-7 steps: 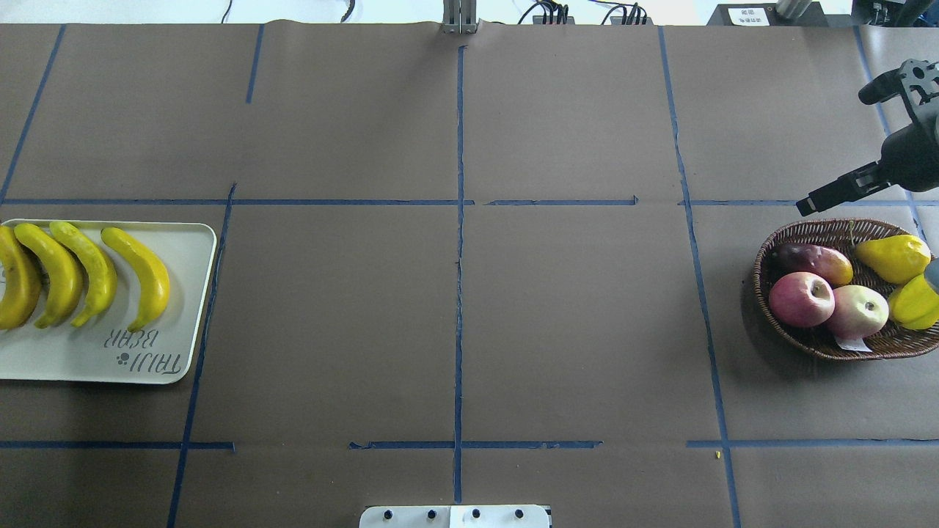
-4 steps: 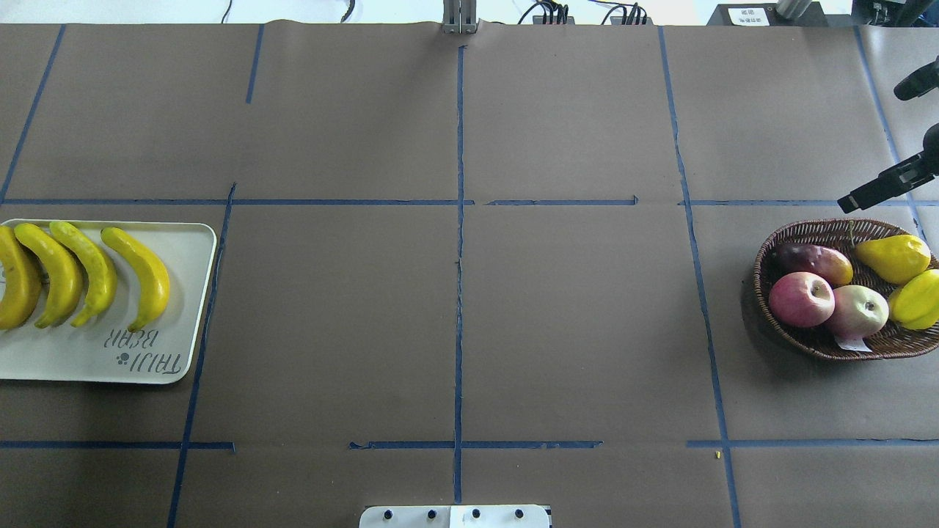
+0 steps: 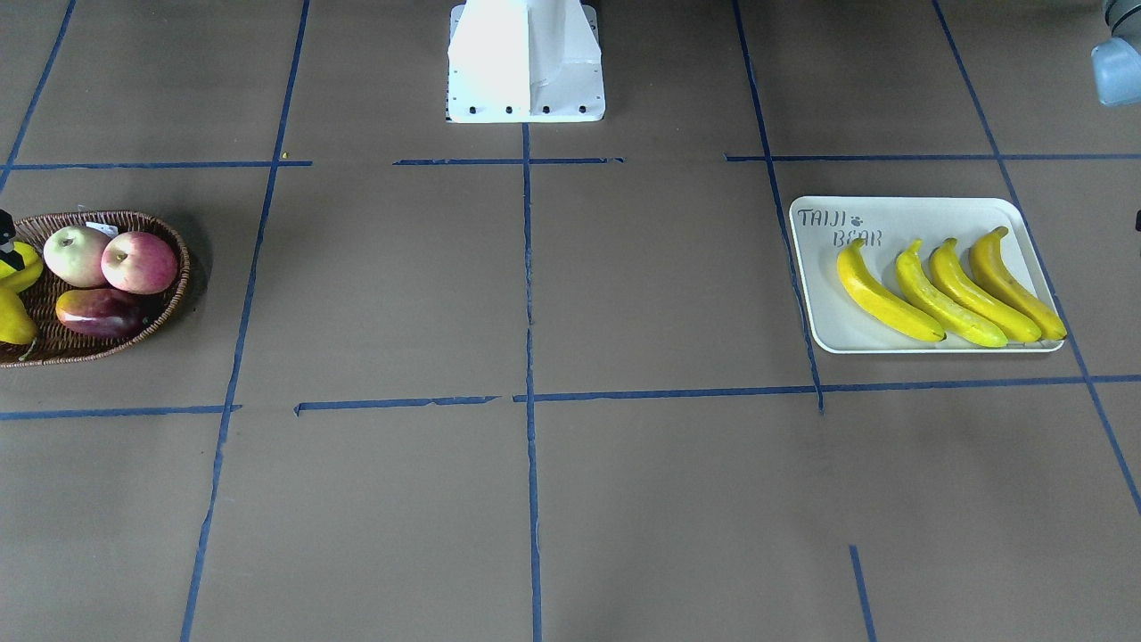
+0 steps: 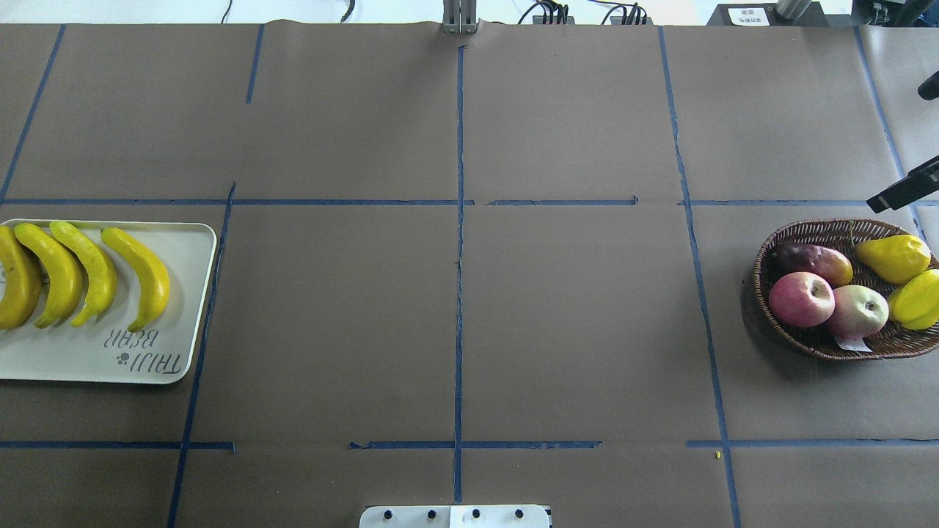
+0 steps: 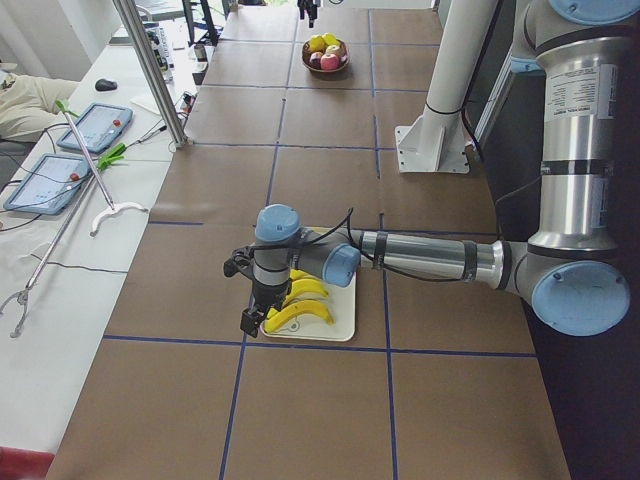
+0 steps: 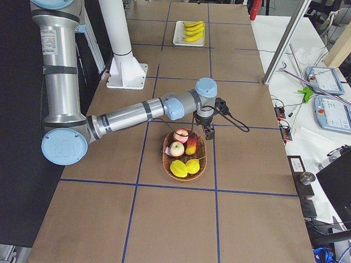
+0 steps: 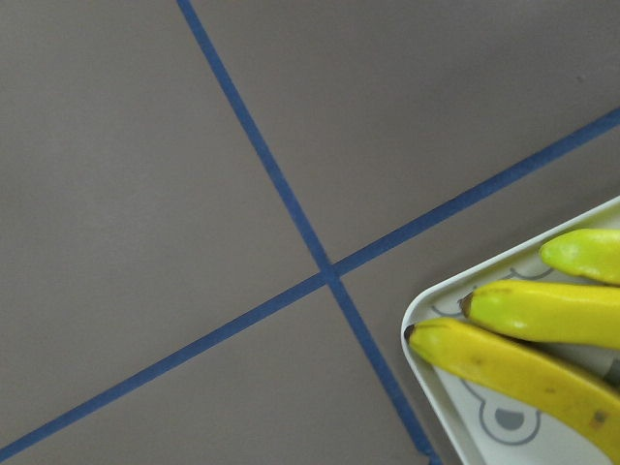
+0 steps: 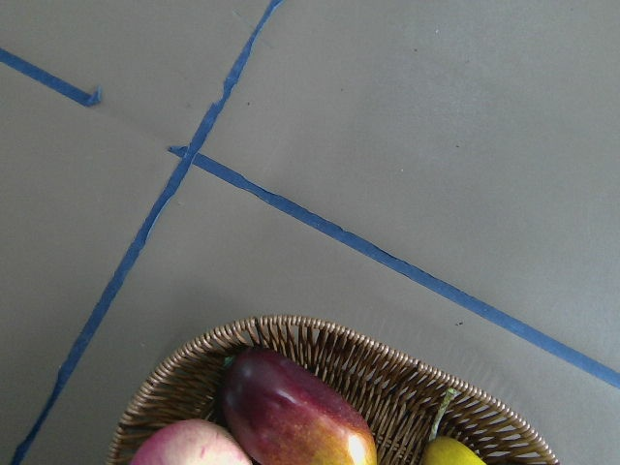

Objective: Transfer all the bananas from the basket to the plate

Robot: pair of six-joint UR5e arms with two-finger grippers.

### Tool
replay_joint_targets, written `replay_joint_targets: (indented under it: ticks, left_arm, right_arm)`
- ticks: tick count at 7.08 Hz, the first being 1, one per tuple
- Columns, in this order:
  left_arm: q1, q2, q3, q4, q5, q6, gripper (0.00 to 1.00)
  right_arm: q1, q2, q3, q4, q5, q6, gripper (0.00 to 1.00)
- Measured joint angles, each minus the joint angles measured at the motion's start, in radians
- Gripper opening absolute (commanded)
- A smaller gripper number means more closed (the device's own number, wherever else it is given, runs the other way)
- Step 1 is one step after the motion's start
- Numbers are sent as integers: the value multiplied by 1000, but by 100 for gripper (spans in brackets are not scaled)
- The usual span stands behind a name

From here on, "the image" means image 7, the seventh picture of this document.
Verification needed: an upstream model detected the white bear tray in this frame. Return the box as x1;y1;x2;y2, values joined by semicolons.
401;199;619;464

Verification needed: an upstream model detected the yellow banana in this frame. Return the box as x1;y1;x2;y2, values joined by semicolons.
459;280;619;350
403;317;619;464
539;229;619;285

